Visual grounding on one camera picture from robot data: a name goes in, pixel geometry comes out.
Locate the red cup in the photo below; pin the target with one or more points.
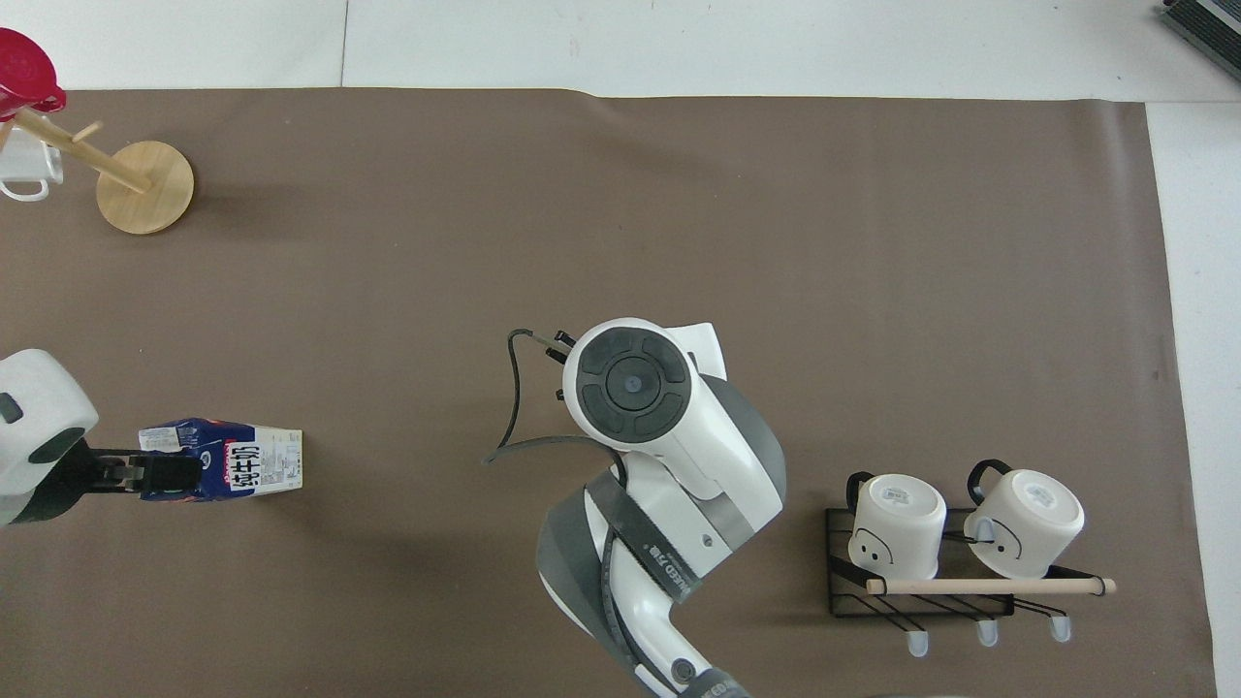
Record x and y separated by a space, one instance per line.
24 68

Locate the blue and white milk carton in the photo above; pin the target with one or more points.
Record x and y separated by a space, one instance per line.
257 463

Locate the white mug on tree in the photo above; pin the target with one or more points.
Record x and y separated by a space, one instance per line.
34 165

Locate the white mug with face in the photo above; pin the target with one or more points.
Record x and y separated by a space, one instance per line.
1033 519
897 523

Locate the wooden mug stand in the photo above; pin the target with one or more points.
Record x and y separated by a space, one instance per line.
150 194

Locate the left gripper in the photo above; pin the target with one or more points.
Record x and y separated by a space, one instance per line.
89 470

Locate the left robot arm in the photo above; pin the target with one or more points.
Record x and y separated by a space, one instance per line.
34 402

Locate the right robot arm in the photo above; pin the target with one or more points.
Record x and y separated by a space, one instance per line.
679 456

